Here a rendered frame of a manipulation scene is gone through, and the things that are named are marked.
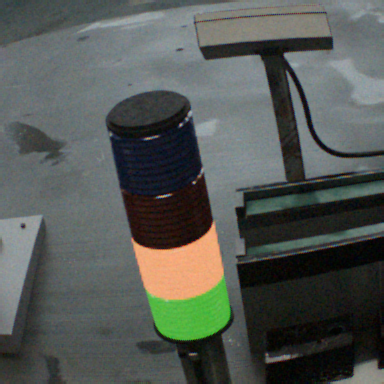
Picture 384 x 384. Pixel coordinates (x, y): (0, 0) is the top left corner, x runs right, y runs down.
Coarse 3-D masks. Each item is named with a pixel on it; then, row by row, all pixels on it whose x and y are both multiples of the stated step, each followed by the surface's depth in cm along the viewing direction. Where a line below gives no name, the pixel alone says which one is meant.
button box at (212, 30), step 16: (208, 16) 133; (224, 16) 132; (240, 16) 132; (256, 16) 132; (272, 16) 132; (288, 16) 131; (304, 16) 131; (320, 16) 131; (208, 32) 132; (224, 32) 132; (240, 32) 132; (256, 32) 132; (272, 32) 131; (288, 32) 131; (304, 32) 131; (320, 32) 131; (208, 48) 133; (224, 48) 133; (240, 48) 134; (256, 48) 135; (304, 48) 136; (320, 48) 136
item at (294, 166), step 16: (272, 48) 135; (288, 48) 135; (272, 64) 136; (288, 64) 139; (272, 80) 137; (288, 80) 137; (272, 96) 138; (288, 96) 138; (304, 96) 143; (288, 112) 139; (304, 112) 144; (288, 128) 140; (288, 144) 141; (320, 144) 147; (288, 160) 143; (288, 176) 144; (304, 176) 144
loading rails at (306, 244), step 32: (256, 192) 126; (288, 192) 126; (320, 192) 125; (352, 192) 124; (256, 224) 124; (288, 224) 124; (320, 224) 124; (352, 224) 124; (256, 256) 115; (288, 256) 114; (320, 256) 114; (352, 256) 114; (256, 288) 116; (288, 288) 116; (320, 288) 116; (352, 288) 117; (256, 320) 119; (288, 320) 119; (320, 320) 119; (256, 352) 121
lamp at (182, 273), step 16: (208, 240) 84; (144, 256) 84; (160, 256) 84; (176, 256) 83; (192, 256) 84; (208, 256) 85; (144, 272) 86; (160, 272) 84; (176, 272) 84; (192, 272) 84; (208, 272) 85; (160, 288) 85; (176, 288) 85; (192, 288) 85; (208, 288) 86
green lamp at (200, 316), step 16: (224, 288) 88; (160, 304) 86; (176, 304) 86; (192, 304) 86; (208, 304) 86; (224, 304) 88; (160, 320) 88; (176, 320) 87; (192, 320) 86; (208, 320) 87; (224, 320) 88; (176, 336) 88; (192, 336) 87
